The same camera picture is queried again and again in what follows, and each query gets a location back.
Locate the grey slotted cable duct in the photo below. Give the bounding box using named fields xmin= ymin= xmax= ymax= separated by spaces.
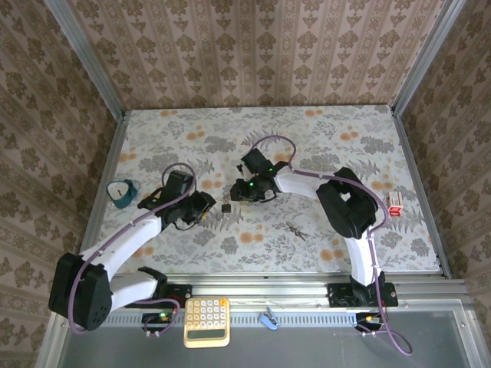
xmin=71 ymin=310 xmax=358 ymax=327

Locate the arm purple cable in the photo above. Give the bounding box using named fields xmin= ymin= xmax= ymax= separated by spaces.
xmin=68 ymin=163 xmax=197 ymax=335
xmin=249 ymin=133 xmax=414 ymax=356

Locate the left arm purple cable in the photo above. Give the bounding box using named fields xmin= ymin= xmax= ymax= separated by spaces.
xmin=68 ymin=163 xmax=197 ymax=335

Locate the floral table cover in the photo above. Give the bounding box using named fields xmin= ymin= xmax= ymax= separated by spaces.
xmin=90 ymin=105 xmax=442 ymax=275

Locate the blue stapler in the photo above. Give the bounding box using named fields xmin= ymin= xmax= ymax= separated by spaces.
xmin=259 ymin=306 xmax=281 ymax=330

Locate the aluminium side rail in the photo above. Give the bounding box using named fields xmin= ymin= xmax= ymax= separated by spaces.
xmin=72 ymin=110 xmax=130 ymax=283
xmin=390 ymin=107 xmax=453 ymax=281

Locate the aluminium mounting rail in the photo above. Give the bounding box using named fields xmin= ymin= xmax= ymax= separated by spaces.
xmin=53 ymin=272 xmax=471 ymax=310

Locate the red and white small box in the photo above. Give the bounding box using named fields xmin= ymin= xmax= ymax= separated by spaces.
xmin=387 ymin=191 xmax=404 ymax=217

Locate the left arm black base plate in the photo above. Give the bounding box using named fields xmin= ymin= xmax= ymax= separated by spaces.
xmin=124 ymin=283 xmax=193 ymax=310

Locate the aluminium frame post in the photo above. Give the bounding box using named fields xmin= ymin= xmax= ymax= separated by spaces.
xmin=41 ymin=0 xmax=127 ymax=118
xmin=390 ymin=0 xmax=467 ymax=116

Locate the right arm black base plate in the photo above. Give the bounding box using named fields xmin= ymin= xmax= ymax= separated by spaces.
xmin=327 ymin=282 xmax=399 ymax=308

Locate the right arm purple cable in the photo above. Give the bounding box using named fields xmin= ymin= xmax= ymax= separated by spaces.
xmin=249 ymin=133 xmax=414 ymax=356

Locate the grey metal panel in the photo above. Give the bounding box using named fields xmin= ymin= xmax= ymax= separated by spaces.
xmin=57 ymin=324 xmax=471 ymax=368

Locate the yellow calculator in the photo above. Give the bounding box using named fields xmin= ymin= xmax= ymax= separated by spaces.
xmin=183 ymin=297 xmax=232 ymax=349

